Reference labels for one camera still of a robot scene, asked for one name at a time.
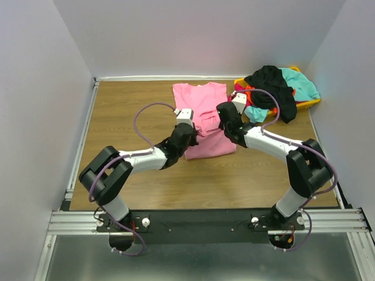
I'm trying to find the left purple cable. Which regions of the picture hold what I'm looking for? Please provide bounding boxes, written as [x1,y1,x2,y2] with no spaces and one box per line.
[87,102,181,257]

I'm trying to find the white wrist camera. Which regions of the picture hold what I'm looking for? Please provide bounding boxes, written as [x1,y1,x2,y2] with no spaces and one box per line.
[229,92,247,115]
[176,108,194,128]

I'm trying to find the pink t shirt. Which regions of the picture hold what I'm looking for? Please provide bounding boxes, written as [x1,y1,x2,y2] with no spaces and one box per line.
[172,82,236,160]

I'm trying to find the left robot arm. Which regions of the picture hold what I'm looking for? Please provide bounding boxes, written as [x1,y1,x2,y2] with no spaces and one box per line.
[79,123,198,232]

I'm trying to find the yellow plastic bin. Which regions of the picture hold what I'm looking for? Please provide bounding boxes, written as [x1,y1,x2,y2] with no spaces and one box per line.
[245,66,321,122]

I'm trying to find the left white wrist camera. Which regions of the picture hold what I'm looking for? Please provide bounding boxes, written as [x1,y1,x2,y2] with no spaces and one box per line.
[176,108,194,128]

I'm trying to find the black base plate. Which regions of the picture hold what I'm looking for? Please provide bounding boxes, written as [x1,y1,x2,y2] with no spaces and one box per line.
[96,208,305,245]

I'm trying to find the magenta t shirt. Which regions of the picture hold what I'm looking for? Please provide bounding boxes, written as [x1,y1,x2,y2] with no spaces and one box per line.
[234,83,250,95]

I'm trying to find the teal t shirt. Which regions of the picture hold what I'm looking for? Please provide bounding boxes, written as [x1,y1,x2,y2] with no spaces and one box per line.
[244,66,320,124]

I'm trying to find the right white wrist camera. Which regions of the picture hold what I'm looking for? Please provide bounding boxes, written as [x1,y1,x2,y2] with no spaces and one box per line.
[229,92,247,115]

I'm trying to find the orange t shirt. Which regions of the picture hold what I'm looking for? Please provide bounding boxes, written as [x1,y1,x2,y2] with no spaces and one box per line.
[245,85,296,115]

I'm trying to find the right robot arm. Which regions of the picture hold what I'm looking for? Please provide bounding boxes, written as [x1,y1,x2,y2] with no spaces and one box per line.
[216,101,338,229]

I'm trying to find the black t shirt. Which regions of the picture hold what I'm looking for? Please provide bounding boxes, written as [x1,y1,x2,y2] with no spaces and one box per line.
[244,65,297,124]

